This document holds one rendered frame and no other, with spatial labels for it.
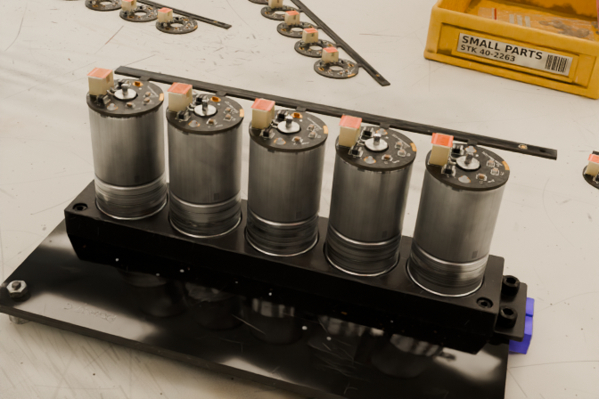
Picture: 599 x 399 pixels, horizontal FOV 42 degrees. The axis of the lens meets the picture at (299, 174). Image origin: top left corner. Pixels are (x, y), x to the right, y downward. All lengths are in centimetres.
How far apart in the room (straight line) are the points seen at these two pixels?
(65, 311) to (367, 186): 10
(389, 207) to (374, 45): 24
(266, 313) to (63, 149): 14
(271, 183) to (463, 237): 6
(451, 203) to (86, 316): 12
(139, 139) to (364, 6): 29
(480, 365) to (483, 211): 5
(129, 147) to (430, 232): 10
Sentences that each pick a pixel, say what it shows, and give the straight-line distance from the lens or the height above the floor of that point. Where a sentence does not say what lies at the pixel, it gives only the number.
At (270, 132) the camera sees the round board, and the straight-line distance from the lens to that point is 24.
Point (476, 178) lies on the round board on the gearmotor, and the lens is 23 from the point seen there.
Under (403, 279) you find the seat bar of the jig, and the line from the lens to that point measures 25.
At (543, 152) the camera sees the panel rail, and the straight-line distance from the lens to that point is 25.
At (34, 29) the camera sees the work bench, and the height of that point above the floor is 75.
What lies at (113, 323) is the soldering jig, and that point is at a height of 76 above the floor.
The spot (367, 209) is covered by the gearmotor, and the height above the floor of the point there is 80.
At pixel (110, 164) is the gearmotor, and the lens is 26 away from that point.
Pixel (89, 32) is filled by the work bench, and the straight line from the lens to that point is 47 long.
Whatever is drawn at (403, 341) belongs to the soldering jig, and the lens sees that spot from 25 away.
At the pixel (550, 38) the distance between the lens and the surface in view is 44.
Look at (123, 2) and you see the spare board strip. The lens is 50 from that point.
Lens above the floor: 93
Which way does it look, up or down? 33 degrees down
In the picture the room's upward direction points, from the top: 4 degrees clockwise
